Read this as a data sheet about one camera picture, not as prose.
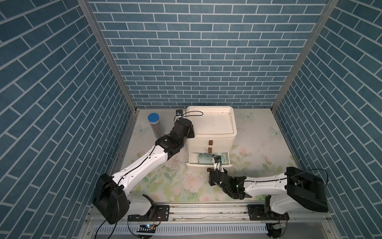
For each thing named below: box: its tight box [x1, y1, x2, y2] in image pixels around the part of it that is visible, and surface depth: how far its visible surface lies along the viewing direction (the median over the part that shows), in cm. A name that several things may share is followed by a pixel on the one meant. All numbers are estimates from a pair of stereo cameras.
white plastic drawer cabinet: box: [186, 105, 238, 168], surface depth 83 cm
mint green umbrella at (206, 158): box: [197, 152, 215, 165], surface depth 91 cm
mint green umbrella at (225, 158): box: [220, 152, 230, 165], surface depth 94 cm
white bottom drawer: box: [186, 151, 233, 168], surface depth 91 cm
